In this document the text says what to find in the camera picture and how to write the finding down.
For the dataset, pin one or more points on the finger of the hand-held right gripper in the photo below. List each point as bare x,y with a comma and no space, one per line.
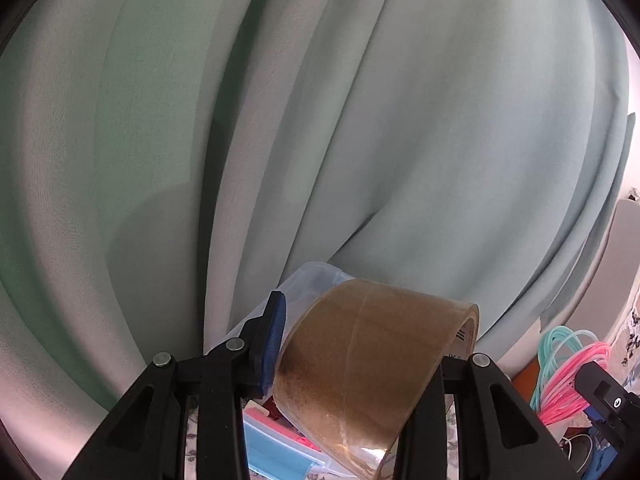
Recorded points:
607,395
602,462

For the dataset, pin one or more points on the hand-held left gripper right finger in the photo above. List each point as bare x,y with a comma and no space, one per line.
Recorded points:
425,435

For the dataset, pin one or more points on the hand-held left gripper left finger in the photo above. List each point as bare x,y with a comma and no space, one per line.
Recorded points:
272,342

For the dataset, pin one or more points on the bundle of pink plastic rings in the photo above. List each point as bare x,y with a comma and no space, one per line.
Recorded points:
565,390

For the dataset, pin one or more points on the clear plastic container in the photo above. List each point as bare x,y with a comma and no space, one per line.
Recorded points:
310,280

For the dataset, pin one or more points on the bundle of teal plastic rings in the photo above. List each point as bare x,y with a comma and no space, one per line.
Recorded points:
550,340

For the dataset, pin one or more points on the brown packing tape roll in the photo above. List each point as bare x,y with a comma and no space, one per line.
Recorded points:
360,350

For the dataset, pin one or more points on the grey floral blanket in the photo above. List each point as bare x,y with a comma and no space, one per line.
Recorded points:
627,340

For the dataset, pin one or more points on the pink plastic strip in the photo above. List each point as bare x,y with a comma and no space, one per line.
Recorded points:
280,422

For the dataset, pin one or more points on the wooden headboard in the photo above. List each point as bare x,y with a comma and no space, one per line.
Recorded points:
525,380

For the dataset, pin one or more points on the light blue packet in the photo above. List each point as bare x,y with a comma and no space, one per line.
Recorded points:
280,452

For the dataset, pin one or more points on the pale green curtain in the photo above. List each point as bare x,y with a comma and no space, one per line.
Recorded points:
400,110

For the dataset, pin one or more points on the cream bed post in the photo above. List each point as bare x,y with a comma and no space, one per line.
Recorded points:
620,260

